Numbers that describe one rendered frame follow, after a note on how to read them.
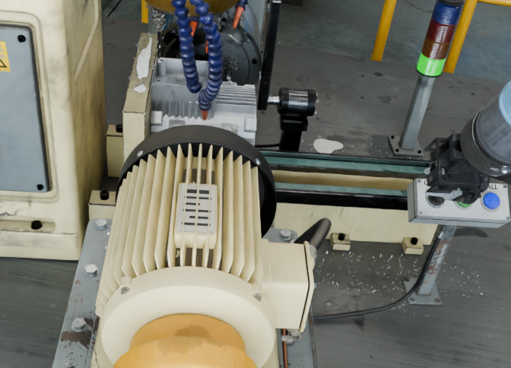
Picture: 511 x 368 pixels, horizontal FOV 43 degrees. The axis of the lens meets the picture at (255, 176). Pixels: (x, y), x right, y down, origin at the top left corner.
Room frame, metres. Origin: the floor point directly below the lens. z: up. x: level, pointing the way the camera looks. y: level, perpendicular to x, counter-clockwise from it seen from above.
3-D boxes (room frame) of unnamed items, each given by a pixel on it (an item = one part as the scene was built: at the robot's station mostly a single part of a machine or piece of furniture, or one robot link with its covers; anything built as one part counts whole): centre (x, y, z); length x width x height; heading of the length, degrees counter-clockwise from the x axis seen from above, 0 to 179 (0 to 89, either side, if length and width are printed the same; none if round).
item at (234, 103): (1.09, 0.12, 1.01); 0.20 x 0.19 x 0.19; 97
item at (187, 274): (0.46, 0.01, 1.16); 0.33 x 0.26 x 0.42; 7
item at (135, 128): (1.07, 0.27, 0.97); 0.30 x 0.11 x 0.34; 7
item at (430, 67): (1.45, -0.38, 1.05); 0.06 x 0.06 x 0.04
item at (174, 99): (1.08, 0.16, 1.11); 0.12 x 0.11 x 0.07; 97
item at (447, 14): (1.45, -0.38, 1.19); 0.06 x 0.06 x 0.04
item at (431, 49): (1.45, -0.38, 1.10); 0.06 x 0.06 x 0.04
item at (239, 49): (1.42, 0.16, 1.04); 0.41 x 0.25 x 0.25; 7
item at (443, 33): (1.45, -0.38, 1.14); 0.06 x 0.06 x 0.04
